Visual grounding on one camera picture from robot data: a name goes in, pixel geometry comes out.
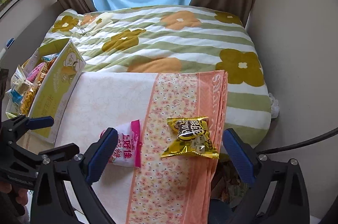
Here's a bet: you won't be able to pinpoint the brown patterned cloth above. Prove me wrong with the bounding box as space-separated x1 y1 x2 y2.
211 155 250 209

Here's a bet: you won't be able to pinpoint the pink snack packet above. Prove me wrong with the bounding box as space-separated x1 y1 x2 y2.
25 63 46 83

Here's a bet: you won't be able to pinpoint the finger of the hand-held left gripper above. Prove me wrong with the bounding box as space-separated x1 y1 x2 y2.
40 143 80 164
0 115 55 145

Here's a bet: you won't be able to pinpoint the person's blue jeans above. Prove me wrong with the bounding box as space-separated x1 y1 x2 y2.
210 198 238 224

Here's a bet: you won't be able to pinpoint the person's left hand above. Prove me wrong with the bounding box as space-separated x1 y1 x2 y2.
0 182 29 214

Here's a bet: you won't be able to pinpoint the yellow bear print carton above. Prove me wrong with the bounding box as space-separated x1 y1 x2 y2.
5 38 86 145

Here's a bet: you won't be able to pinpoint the green striped floral blanket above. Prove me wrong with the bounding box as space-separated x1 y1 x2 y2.
42 4 272 148

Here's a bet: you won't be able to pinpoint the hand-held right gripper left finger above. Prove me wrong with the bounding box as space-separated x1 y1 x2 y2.
30 127 119 224

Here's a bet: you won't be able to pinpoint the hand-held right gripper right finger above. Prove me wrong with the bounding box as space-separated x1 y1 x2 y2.
222 128 311 224

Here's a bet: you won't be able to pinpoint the pink white candy packet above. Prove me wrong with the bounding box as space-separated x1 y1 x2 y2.
102 120 142 168

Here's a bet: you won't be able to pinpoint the blue capped white object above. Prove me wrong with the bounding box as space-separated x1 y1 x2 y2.
0 37 15 60

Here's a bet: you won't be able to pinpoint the peach floral towel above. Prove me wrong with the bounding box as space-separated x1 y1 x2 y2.
51 70 229 224

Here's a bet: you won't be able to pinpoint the gold yellow snack packet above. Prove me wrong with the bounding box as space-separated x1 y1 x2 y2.
160 116 219 159

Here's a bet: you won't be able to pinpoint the white plastic bag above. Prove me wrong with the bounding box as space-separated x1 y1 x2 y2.
268 92 280 119

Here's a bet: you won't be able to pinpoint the black cable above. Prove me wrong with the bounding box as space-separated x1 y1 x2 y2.
257 127 338 154

